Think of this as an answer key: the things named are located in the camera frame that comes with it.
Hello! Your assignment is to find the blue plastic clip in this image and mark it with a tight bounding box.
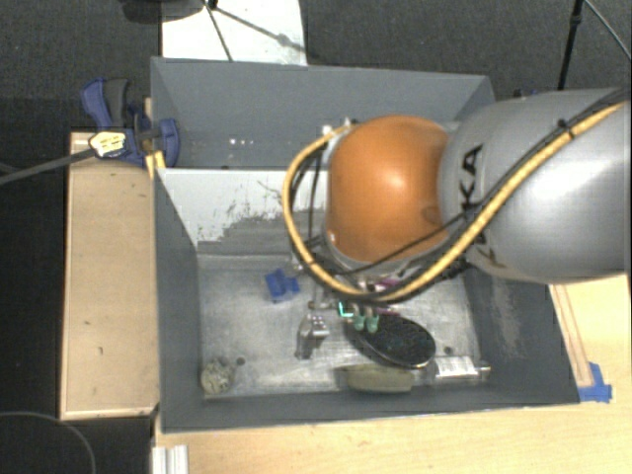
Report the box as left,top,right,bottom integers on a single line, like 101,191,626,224
264,267,301,304

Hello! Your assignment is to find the beige oval flat object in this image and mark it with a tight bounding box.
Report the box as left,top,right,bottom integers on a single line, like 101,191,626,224
336,363,417,395

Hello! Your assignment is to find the black oval mesh dish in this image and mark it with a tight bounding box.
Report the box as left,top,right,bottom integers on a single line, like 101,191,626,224
344,313,437,369

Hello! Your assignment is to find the grey beige lumpy ball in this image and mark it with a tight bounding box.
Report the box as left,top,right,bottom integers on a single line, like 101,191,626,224
199,356,237,395

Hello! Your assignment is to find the pale wood flat board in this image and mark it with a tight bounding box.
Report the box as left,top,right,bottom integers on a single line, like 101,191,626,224
58,130,162,422

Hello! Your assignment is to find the grey metal bin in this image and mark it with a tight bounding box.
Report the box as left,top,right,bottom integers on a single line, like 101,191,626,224
149,55,582,435

